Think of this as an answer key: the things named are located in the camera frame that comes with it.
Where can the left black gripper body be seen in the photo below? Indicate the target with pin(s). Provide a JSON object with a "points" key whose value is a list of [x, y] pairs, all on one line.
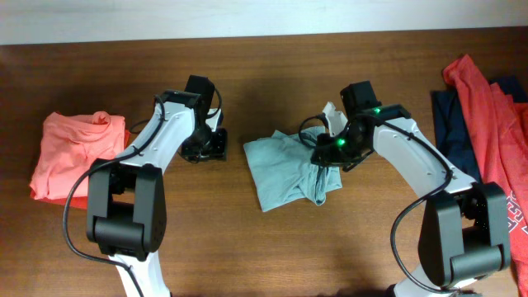
{"points": [[205, 143]]}

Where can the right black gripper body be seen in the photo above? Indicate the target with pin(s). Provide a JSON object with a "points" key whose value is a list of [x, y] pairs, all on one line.
{"points": [[341, 148]]}

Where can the light blue t-shirt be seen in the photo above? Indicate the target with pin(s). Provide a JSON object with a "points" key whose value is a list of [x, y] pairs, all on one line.
{"points": [[282, 171]]}

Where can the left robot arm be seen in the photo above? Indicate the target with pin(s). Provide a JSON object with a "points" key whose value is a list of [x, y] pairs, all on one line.
{"points": [[126, 207]]}

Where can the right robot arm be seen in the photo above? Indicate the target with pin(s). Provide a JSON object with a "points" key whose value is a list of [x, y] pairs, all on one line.
{"points": [[464, 237]]}

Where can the navy blue garment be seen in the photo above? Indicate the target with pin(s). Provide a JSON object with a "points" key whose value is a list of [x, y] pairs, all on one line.
{"points": [[452, 136]]}

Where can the folded pink shirt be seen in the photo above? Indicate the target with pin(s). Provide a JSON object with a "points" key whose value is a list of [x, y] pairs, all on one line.
{"points": [[69, 146]]}

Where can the red printed shirt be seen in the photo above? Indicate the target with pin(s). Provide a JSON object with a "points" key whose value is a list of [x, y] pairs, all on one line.
{"points": [[497, 127]]}

